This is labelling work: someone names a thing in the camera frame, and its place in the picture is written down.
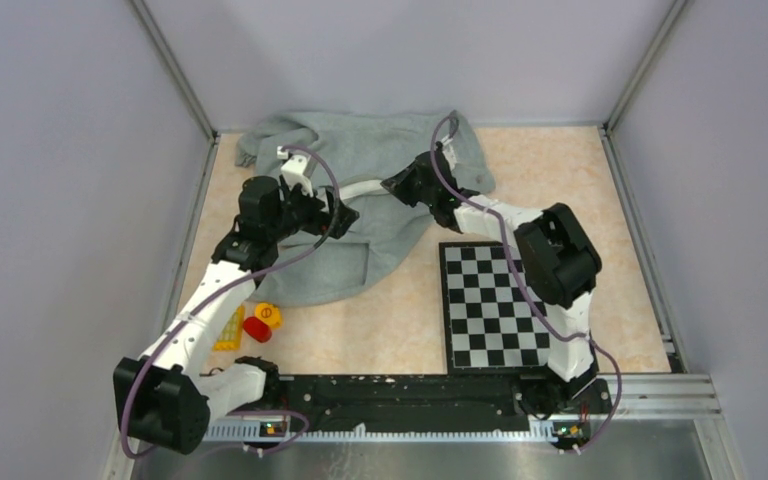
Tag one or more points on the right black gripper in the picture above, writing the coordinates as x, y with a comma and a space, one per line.
399, 184

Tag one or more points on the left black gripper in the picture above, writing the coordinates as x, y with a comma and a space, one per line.
315, 205

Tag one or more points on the grey zip-up jacket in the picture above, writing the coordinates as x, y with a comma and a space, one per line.
359, 150

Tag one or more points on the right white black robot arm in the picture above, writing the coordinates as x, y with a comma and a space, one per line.
555, 266

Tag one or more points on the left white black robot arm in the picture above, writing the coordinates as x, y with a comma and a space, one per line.
225, 291

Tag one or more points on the red yellow toy button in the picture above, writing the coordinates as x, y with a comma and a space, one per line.
261, 325

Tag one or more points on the yellow toy block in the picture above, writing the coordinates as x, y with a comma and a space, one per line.
230, 337

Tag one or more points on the black white checkerboard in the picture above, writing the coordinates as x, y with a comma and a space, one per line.
488, 325

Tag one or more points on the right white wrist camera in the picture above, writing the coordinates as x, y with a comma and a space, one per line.
445, 147

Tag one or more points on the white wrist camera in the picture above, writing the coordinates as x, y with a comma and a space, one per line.
445, 147
296, 170

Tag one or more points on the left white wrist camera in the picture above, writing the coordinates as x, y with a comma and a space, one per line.
296, 170

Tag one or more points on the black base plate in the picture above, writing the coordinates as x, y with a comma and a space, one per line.
431, 403

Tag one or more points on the aluminium frame rail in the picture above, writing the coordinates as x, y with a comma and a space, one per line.
639, 397

